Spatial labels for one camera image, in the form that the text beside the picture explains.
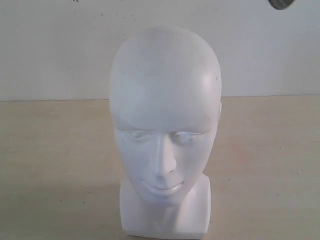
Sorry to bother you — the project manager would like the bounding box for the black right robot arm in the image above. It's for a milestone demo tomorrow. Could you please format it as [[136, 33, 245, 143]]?
[[268, 0, 295, 11]]

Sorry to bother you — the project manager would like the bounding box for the white mannequin head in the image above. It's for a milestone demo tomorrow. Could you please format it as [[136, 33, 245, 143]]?
[[109, 26, 222, 240]]

